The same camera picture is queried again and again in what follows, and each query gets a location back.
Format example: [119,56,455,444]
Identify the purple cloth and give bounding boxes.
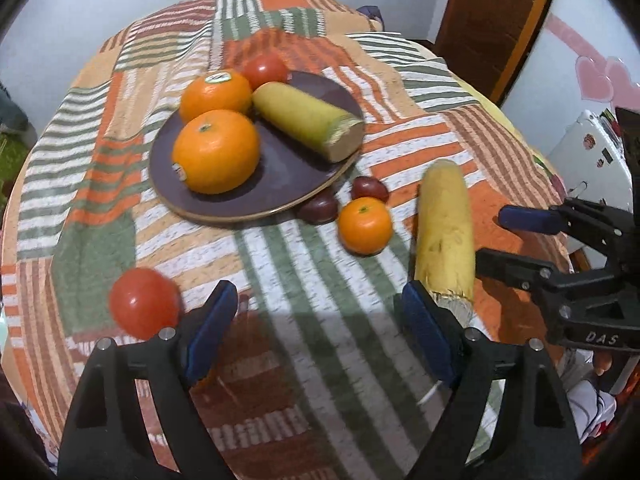
[357,4,386,32]

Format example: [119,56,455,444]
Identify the striped patchwork blanket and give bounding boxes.
[0,0,577,480]

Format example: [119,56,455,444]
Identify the brown wooden door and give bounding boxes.
[433,0,564,106]

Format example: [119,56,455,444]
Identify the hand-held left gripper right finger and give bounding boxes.
[401,280,584,480]

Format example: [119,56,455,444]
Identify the pink heart wall decal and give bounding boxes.
[574,54,640,104]

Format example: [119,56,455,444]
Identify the white appliance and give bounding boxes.
[546,109,635,267]

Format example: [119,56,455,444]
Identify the large orange with sticker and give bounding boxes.
[172,109,262,195]
[179,69,254,125]

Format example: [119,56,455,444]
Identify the dark purple plate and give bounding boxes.
[148,70,366,225]

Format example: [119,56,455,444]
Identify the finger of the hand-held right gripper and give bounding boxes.
[498,198,637,262]
[474,247,572,307]

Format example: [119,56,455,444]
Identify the yellow cut banana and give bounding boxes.
[251,81,366,164]
[413,159,476,324]

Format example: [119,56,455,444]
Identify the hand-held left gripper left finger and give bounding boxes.
[59,280,239,480]

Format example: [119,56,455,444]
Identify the dark red plum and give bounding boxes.
[297,192,340,225]
[350,175,390,205]

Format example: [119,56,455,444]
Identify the small tangerine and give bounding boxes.
[337,197,394,256]

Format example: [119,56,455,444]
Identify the white printed cloth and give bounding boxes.
[562,349,622,443]

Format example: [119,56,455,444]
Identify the red tomato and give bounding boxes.
[239,52,291,91]
[108,267,182,341]

